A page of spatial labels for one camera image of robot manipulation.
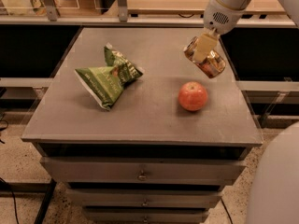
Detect red apple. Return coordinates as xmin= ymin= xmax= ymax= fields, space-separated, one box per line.
xmin=178 ymin=81 xmax=208 ymax=112

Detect orange soda can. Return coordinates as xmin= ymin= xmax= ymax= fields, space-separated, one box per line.
xmin=182 ymin=35 xmax=227 ymax=79

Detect drawer with knob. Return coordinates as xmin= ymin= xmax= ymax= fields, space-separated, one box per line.
xmin=66 ymin=189 xmax=221 ymax=209
xmin=40 ymin=157 xmax=245 ymax=186
xmin=83 ymin=208 xmax=208 ymax=224

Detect metal railing post left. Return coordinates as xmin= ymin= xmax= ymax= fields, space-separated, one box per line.
xmin=43 ymin=0 xmax=59 ymax=21

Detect metal railing post middle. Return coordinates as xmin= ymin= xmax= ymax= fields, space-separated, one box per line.
xmin=118 ymin=0 xmax=128 ymax=22

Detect green chip bag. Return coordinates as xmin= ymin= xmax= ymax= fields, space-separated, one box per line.
xmin=75 ymin=43 xmax=143 ymax=110

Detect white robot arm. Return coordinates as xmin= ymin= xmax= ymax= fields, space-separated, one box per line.
xmin=191 ymin=0 xmax=299 ymax=224

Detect metal railing post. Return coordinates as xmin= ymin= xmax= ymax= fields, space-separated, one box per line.
xmin=43 ymin=0 xmax=59 ymax=21
xmin=118 ymin=0 xmax=128 ymax=22

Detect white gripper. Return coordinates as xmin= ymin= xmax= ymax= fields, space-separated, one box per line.
xmin=192 ymin=0 xmax=245 ymax=63

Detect top drawer with knob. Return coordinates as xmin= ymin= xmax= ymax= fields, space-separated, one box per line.
xmin=40 ymin=157 xmax=245 ymax=186

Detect bottom drawer with knob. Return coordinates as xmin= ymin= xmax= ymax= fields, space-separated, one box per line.
xmin=83 ymin=208 xmax=208 ymax=224

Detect grey drawer cabinet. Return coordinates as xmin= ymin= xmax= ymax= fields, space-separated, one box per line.
xmin=22 ymin=28 xmax=262 ymax=212

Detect middle drawer with knob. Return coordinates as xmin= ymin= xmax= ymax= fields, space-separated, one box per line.
xmin=66 ymin=189 xmax=221 ymax=209

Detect black floor cable left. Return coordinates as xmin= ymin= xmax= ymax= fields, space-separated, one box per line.
xmin=0 ymin=176 xmax=21 ymax=224

